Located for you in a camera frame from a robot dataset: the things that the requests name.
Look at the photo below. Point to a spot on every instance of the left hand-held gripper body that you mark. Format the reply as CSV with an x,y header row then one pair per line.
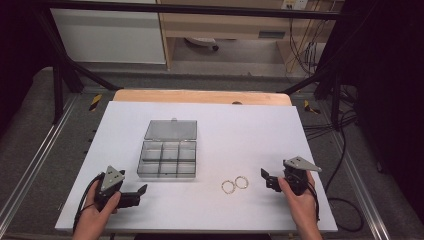
x,y
110,181

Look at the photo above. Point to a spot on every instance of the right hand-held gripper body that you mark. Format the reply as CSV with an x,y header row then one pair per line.
x,y
297,173

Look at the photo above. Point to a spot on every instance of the person's right hand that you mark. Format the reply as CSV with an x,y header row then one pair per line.
x,y
300,208

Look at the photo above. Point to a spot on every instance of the person's left hand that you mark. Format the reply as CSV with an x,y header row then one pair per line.
x,y
96,218

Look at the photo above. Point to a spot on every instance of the clear plastic compartment box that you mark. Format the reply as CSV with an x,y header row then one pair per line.
x,y
170,150

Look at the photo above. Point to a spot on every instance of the yellow black tape marker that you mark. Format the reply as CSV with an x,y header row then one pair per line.
x,y
95,102
310,107

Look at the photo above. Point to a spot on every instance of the wooden table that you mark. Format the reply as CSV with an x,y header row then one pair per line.
x,y
200,97

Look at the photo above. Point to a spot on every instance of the black curtain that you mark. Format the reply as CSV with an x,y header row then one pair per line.
x,y
386,83
20,50

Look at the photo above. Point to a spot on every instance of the office chair base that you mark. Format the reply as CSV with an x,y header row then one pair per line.
x,y
201,42

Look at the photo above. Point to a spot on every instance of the white cabinet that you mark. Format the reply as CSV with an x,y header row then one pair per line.
x,y
110,33

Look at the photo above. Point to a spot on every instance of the light wooden desk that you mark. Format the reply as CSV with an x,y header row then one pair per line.
x,y
226,26

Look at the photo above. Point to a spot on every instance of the aluminium floor rail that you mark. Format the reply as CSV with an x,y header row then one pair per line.
x,y
36,160
360,186

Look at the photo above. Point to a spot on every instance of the white wall socket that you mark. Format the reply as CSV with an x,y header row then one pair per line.
x,y
295,4

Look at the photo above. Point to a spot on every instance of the black metal frame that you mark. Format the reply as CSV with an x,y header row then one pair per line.
x,y
186,9

